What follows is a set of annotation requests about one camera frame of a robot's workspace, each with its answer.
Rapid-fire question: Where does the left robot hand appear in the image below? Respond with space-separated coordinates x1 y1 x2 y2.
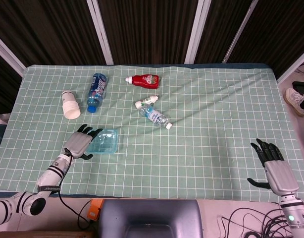
64 123 103 161

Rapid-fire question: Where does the orange box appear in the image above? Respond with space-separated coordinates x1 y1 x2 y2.
88 199 105 221

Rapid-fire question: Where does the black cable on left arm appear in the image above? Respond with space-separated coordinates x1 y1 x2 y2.
58 148 98 231

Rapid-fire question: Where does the clear water bottle white cap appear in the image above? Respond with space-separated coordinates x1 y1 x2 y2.
139 103 173 130

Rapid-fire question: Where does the white sneaker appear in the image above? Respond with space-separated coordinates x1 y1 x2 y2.
285 87 304 117

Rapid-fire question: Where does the green checked tablecloth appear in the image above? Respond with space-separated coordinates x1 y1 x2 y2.
0 63 304 202

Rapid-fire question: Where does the small white bottle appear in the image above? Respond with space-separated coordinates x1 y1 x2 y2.
135 95 159 109

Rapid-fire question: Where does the black flat object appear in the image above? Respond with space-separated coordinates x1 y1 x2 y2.
292 81 304 94

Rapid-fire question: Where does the white screen frame post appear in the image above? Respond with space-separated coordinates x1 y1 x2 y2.
222 0 259 63
277 47 304 84
86 0 115 65
0 32 26 77
185 0 212 64

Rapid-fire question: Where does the black cable bundle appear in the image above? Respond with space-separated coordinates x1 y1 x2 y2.
217 207 295 238

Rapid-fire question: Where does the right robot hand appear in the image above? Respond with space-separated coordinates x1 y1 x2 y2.
246 137 300 196

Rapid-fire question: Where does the red ketchup bottle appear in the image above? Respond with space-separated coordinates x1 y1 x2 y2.
125 74 160 89

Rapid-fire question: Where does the white plastic cup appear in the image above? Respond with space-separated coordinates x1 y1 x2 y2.
61 90 81 120

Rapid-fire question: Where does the blue cap sports drink bottle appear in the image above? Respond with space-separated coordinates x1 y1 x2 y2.
87 72 108 114

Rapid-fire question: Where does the grey robot torso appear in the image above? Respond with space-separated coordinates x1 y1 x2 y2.
97 199 204 238

